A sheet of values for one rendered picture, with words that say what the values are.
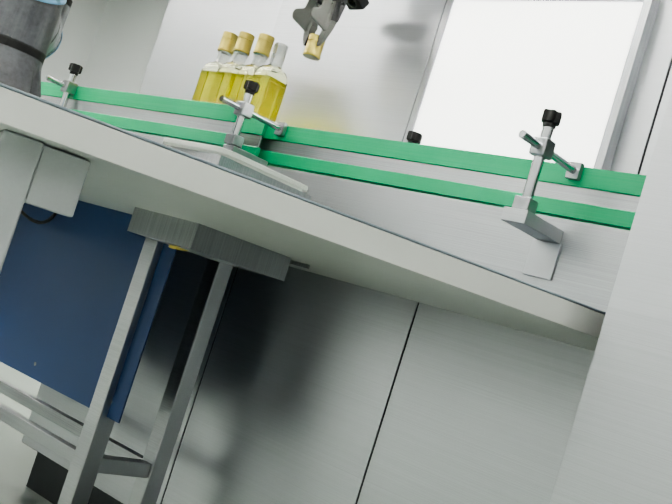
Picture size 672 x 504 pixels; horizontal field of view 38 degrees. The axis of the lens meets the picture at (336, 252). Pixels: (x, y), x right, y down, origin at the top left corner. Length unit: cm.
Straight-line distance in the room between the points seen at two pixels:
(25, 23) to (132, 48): 652
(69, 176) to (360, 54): 115
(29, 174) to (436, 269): 46
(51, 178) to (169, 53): 161
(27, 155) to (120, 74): 723
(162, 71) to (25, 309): 74
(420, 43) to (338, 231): 97
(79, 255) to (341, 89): 65
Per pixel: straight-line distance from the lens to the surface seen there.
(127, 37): 835
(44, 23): 175
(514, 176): 156
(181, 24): 261
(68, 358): 207
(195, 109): 196
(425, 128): 191
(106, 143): 98
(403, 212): 164
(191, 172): 101
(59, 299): 214
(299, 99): 215
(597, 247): 144
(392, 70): 201
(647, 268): 122
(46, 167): 102
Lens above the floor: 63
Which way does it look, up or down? 4 degrees up
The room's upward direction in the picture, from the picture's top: 18 degrees clockwise
